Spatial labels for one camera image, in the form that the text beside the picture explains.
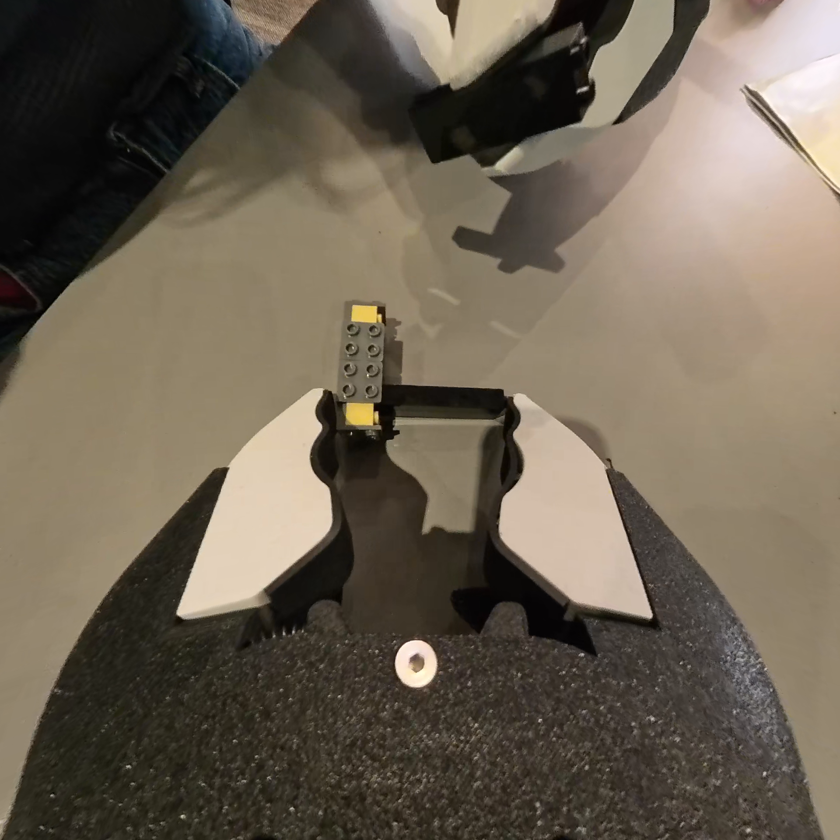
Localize long black brick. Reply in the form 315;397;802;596
408;23;597;165

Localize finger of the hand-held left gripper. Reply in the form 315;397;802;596
374;0;560;91
486;0;682;176

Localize brick instruction booklet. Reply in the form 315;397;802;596
742;56;840;196

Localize grey desk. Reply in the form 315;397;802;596
0;0;840;840

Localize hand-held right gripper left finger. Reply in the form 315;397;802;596
176;387;355;621

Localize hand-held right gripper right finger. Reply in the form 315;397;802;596
486;392;655;624

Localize black grey yellow brick assembly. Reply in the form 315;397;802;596
333;301;508;442

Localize person's jeans leg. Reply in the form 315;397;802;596
0;0;312;355

